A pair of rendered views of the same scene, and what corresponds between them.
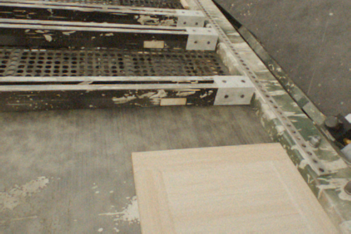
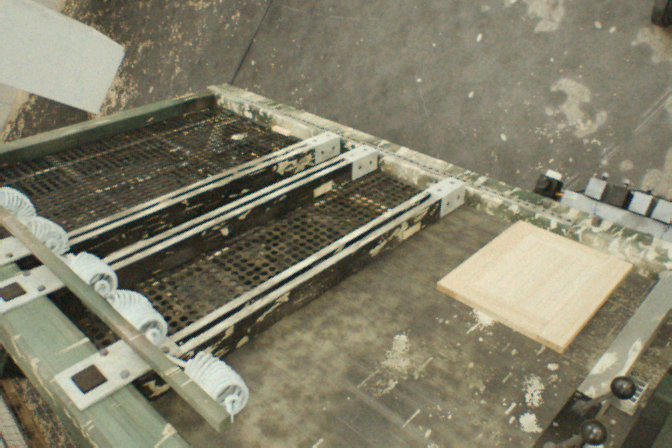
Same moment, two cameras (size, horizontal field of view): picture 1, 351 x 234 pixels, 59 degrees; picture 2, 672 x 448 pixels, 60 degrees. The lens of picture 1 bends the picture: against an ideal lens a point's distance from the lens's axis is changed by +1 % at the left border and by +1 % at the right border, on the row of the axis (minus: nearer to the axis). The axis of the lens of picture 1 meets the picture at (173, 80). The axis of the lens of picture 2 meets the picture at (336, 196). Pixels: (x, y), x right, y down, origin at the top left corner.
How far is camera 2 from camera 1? 0.92 m
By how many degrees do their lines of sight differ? 24
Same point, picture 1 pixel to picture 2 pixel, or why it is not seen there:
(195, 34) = (358, 158)
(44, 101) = (321, 283)
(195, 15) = (331, 139)
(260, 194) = (547, 260)
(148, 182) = (475, 294)
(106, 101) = (365, 257)
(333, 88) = (469, 162)
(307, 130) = (531, 198)
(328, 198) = (589, 236)
